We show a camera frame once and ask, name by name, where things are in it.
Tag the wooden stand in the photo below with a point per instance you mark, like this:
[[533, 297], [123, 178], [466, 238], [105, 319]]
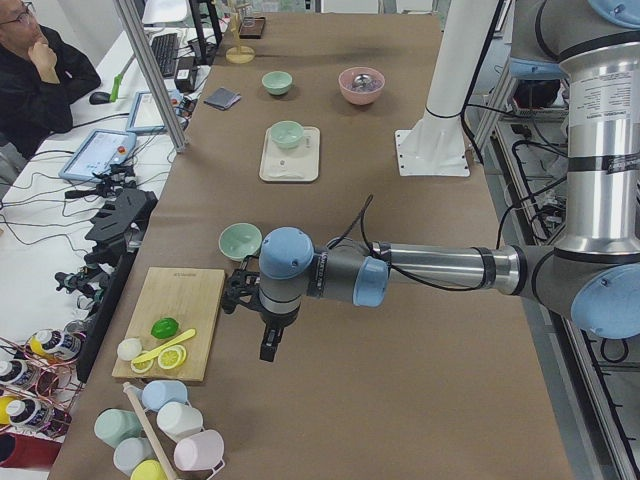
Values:
[[238, 53]]

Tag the black gripper stand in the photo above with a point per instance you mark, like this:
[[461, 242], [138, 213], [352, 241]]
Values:
[[117, 231]]

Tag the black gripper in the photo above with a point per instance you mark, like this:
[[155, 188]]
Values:
[[276, 319]]

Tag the yellow plastic knife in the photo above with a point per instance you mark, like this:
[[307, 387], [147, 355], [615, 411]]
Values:
[[152, 354]]

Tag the pink bowl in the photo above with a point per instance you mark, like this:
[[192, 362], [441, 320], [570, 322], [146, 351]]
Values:
[[361, 85]]

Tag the white cup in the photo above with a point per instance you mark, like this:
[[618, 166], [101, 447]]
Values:
[[179, 421]]

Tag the grey folded cloth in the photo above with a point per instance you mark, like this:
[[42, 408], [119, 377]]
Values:
[[222, 99]]

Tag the black power adapter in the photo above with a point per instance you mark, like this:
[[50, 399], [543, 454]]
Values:
[[186, 74]]

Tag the green bowl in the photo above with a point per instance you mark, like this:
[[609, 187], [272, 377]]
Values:
[[277, 83], [286, 134], [240, 240]]

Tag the green cup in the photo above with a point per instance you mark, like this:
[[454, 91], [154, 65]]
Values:
[[113, 426]]

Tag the seated person in black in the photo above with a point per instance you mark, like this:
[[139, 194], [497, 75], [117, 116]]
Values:
[[41, 78]]

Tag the white garlic bulb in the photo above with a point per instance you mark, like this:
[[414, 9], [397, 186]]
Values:
[[129, 348]]

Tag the bamboo cutting board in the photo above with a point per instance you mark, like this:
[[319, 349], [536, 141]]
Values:
[[191, 297]]

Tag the copper wire bottle rack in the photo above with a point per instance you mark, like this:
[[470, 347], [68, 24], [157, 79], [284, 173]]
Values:
[[50, 383]]

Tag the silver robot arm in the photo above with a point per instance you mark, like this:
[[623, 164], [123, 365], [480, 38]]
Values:
[[590, 275]]

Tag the aluminium frame post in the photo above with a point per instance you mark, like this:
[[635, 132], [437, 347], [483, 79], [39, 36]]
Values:
[[134, 30]]

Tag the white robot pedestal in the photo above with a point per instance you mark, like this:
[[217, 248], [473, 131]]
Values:
[[435, 145]]

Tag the lemon slice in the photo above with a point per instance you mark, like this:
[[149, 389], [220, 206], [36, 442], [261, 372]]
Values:
[[141, 367], [172, 357]]

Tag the cream serving tray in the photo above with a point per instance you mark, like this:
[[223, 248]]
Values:
[[297, 165]]

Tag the black keyboard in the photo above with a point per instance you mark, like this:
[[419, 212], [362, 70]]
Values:
[[165, 50]]

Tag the near blue tablet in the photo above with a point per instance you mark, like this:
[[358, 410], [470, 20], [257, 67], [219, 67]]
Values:
[[101, 150]]

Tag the yellow cup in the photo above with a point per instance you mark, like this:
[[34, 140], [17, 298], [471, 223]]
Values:
[[148, 470]]

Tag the blue tablet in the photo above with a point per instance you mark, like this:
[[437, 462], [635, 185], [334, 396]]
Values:
[[101, 150], [144, 116]]

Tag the pink cup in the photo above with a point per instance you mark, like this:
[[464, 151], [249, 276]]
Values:
[[200, 451]]

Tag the far blue tablet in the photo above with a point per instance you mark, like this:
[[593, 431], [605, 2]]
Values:
[[144, 116]]

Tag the green bowl on tray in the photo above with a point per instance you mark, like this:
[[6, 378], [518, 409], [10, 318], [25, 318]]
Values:
[[286, 134]]

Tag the yellow bottle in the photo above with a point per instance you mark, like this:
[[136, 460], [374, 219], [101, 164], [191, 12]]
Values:
[[30, 414], [58, 344]]

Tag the green lime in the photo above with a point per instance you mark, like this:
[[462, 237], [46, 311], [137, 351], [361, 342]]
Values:
[[164, 328]]

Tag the dark wooden tray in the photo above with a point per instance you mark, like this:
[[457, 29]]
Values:
[[252, 27]]

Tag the lemon slice right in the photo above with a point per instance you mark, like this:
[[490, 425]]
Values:
[[172, 357]]

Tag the wooden cup rack pole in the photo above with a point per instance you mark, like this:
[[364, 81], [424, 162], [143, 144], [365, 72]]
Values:
[[132, 394]]

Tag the yellow bottle top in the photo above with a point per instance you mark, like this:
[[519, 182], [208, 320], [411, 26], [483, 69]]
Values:
[[58, 344]]

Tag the yellow bottle bottom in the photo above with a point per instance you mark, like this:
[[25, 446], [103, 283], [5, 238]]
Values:
[[30, 414]]

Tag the blue cup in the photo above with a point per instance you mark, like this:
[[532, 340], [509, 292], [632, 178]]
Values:
[[158, 393]]

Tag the lemon slice left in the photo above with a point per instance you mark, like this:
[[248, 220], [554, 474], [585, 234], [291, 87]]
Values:
[[141, 367]]

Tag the green handled tool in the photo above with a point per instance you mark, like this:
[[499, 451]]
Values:
[[118, 80]]

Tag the grey-blue cup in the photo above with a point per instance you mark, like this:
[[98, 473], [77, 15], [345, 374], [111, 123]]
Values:
[[130, 453]]

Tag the black computer mouse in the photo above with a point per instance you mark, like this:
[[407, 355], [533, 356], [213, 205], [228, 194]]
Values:
[[99, 98]]

